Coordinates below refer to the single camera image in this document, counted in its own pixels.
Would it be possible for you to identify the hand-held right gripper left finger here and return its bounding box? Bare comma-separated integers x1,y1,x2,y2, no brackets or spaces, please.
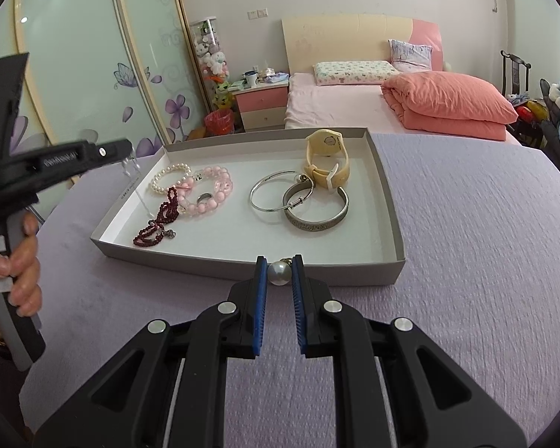
32,256,268,448

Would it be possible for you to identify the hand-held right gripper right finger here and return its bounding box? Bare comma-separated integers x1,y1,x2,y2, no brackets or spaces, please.
290,254,528,448

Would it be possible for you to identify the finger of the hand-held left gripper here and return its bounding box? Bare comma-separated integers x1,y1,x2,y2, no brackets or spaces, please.
36,139,134,181

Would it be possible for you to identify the white pearl earring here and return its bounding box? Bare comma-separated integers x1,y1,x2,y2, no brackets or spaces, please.
267,256,294,286

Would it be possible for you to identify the grey cardboard tray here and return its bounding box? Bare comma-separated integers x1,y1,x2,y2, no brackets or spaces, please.
90,127,407,287

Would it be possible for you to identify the wide silver cuff bracelet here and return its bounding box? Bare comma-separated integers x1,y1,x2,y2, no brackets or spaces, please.
284,181,350,234

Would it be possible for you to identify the dark red bead bracelet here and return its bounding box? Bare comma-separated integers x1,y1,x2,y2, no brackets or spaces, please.
133,187,179,247

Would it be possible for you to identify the thin silver bangle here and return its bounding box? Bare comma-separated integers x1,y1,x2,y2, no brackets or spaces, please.
249,170,315,213

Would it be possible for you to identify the pink bead bracelet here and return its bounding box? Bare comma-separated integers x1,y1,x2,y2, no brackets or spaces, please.
175,165,234,217

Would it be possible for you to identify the person's left hand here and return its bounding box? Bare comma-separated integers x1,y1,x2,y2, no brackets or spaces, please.
0,210,43,318

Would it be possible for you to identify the glass wardrobe with flower print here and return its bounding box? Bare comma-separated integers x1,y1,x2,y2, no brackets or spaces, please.
0,0,215,187

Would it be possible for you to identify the yellow wrist watch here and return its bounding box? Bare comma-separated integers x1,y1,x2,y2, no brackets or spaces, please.
304,128,352,192

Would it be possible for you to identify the red plastic basket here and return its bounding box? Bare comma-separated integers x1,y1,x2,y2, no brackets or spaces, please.
205,108,236,137

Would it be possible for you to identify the clear tube of plush toys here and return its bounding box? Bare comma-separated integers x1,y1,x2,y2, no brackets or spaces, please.
188,18,236,117

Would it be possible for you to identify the lilac tablecloth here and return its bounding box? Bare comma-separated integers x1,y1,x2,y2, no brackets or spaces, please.
19,133,560,448

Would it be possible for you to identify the pink and cream nightstand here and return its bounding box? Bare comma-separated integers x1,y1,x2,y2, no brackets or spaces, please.
233,79,291,132

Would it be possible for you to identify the bed with pink sheet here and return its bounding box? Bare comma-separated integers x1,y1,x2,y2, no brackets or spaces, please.
284,72,509,143

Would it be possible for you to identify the white patterned pillow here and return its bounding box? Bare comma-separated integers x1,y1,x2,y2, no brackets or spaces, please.
314,60,402,87

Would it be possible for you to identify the folded salmon quilt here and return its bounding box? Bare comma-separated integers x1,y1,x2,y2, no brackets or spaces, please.
381,71,519,141

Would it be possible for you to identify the cream and pink headboard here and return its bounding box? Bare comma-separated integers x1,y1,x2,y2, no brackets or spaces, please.
281,15,444,75

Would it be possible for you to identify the lilac printed pillow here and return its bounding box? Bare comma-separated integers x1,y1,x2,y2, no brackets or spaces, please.
388,38,434,73

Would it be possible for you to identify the red and yellow toy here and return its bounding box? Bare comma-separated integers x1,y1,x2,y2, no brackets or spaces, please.
513,98,549,127

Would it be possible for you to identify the dark wooden chair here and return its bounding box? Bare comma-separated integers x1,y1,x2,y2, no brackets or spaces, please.
500,50,533,99

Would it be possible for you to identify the white pearl bracelet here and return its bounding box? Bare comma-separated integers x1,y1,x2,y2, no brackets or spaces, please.
150,163,193,195

